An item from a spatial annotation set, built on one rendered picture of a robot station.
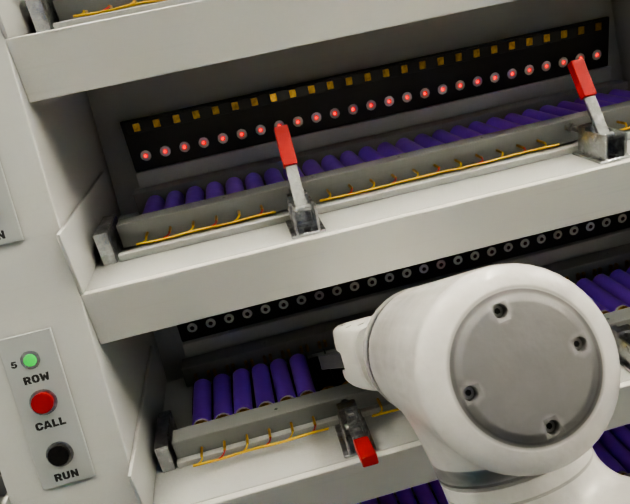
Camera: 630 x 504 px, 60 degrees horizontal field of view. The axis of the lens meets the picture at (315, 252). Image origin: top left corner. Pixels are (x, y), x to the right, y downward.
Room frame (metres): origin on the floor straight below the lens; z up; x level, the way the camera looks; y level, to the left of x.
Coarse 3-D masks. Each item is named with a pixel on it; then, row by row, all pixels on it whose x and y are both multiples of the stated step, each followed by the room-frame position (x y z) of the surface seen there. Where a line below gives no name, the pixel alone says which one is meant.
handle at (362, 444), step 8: (352, 416) 0.44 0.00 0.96; (352, 424) 0.44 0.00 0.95; (352, 432) 0.43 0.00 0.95; (360, 432) 0.42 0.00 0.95; (360, 440) 0.40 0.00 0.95; (368, 440) 0.40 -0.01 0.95; (360, 448) 0.39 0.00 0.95; (368, 448) 0.39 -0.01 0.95; (360, 456) 0.38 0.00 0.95; (368, 456) 0.38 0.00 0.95; (376, 456) 0.38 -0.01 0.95; (368, 464) 0.37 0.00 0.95
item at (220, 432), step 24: (624, 312) 0.51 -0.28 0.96; (264, 408) 0.48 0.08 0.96; (288, 408) 0.48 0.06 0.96; (312, 408) 0.47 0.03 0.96; (336, 408) 0.48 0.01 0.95; (360, 408) 0.48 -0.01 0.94; (192, 432) 0.47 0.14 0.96; (216, 432) 0.47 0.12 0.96; (240, 432) 0.47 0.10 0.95; (264, 432) 0.47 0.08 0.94; (312, 432) 0.46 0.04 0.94
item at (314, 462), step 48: (624, 240) 0.64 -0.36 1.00; (240, 336) 0.59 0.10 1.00; (144, 384) 0.51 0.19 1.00; (624, 384) 0.45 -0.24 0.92; (144, 432) 0.46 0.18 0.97; (384, 432) 0.46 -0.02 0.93; (144, 480) 0.43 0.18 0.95; (192, 480) 0.45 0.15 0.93; (240, 480) 0.44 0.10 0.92; (288, 480) 0.43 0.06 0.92; (336, 480) 0.43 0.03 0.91; (384, 480) 0.44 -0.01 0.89; (432, 480) 0.45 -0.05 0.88
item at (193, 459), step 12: (372, 408) 0.48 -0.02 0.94; (384, 408) 0.48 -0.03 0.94; (324, 420) 0.48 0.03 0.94; (336, 420) 0.47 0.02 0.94; (276, 432) 0.47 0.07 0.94; (288, 432) 0.47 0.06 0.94; (300, 432) 0.47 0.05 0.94; (240, 444) 0.47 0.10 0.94; (252, 444) 0.47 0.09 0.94; (264, 444) 0.47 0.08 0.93; (192, 456) 0.47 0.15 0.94; (204, 456) 0.46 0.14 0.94; (216, 456) 0.47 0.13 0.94
